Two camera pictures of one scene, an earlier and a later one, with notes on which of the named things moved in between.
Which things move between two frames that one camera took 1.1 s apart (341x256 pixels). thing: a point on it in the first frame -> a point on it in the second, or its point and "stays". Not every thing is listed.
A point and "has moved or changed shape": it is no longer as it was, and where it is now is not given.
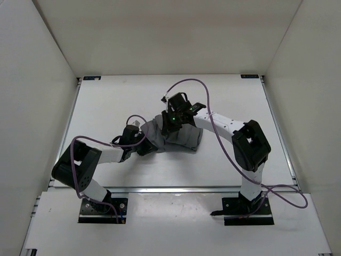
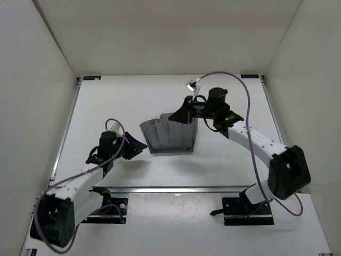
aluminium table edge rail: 200,190 stays
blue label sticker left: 91,78 stays
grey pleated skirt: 188,137 has moved or changed shape
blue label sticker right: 249,76 stays
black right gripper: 167,127 -> 185,114
